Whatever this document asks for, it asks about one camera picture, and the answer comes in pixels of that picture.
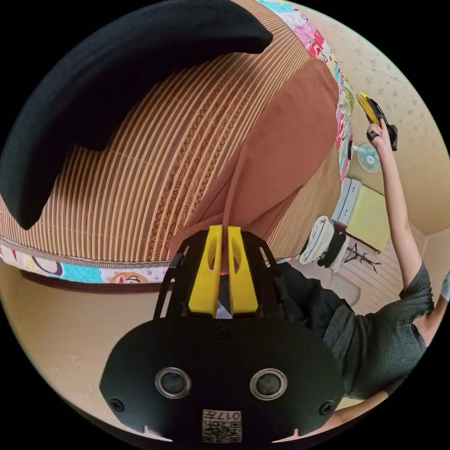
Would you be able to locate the brown long pants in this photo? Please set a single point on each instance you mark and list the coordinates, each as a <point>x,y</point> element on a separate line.
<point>281,140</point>

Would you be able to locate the person's body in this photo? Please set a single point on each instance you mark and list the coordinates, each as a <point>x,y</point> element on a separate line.
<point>369,344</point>

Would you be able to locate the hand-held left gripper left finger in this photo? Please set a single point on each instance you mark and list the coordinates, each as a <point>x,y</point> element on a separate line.
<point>204,281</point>

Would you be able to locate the standing fan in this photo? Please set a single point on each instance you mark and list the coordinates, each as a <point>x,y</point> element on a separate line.
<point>369,158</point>

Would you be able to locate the black coat stand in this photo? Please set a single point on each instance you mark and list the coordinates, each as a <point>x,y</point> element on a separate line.
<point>362,258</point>

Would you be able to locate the person's right forearm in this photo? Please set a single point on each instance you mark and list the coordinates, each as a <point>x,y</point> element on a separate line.
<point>395,190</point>

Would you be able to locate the white drawer cabinet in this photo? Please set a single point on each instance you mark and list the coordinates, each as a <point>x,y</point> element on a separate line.
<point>346,200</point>

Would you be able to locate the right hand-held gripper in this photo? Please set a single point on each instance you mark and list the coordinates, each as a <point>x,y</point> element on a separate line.
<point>388,132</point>

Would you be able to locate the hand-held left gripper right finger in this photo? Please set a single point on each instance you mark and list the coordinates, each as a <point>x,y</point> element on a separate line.
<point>244,288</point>

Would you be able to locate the black garment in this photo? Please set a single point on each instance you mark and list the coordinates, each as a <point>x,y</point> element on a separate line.
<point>105,70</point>

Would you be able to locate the person's left forearm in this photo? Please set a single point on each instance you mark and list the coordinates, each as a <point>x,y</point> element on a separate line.
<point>355,411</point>

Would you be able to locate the rolled white blanket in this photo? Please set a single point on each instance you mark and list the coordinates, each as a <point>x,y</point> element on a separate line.
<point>316,239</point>

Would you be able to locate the person's right hand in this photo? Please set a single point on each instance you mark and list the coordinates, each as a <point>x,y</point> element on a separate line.
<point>375,135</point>

